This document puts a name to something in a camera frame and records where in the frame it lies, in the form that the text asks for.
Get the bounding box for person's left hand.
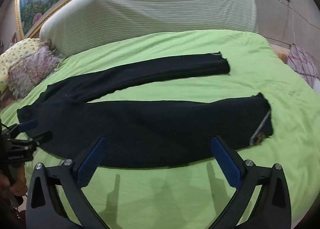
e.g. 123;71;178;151
0;165;28;197

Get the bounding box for white cable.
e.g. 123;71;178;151
287;1;298;44

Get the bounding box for green bed sheet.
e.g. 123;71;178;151
0;29;320;229

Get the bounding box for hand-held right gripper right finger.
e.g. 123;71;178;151
210;135;292;229

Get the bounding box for yellow floral pillow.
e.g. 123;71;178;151
0;38;42;93

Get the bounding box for black pants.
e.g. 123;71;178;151
17;51;274;169

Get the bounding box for pink checked cloth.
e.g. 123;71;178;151
287;42;319;87

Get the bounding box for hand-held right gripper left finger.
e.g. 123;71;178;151
26;136;110;229

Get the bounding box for pink floral pillow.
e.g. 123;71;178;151
7;46;61;99

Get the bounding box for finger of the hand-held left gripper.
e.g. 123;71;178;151
24;131;53;147
7;119;38;140

